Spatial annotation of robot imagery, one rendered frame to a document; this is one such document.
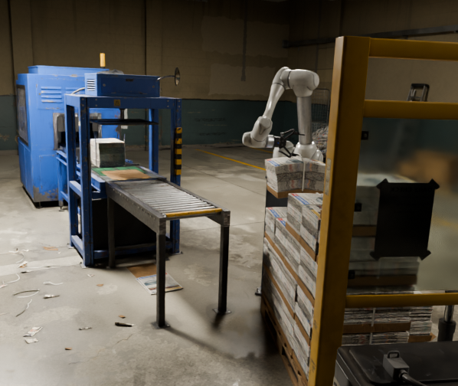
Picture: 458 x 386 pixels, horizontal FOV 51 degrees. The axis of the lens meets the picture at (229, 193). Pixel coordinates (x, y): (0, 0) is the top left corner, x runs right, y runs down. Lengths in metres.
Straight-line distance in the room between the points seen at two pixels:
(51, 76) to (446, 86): 7.38
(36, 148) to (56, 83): 0.87
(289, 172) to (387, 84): 8.50
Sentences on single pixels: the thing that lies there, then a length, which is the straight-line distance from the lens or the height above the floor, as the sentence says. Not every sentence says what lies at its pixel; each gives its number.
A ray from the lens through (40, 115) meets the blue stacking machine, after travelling 6.68.
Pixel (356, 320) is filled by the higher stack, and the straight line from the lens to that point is 2.32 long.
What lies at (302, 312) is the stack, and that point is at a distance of 2.74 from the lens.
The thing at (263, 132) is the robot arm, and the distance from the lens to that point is 3.11.
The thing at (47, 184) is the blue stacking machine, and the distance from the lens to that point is 6.80.
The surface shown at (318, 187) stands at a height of 1.03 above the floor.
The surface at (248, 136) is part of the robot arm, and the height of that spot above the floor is 1.35.
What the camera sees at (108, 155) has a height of 0.93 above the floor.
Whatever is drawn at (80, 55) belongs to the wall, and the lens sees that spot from 12.05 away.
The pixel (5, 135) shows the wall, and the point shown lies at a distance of 11.84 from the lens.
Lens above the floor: 1.68
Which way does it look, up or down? 12 degrees down
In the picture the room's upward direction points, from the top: 2 degrees clockwise
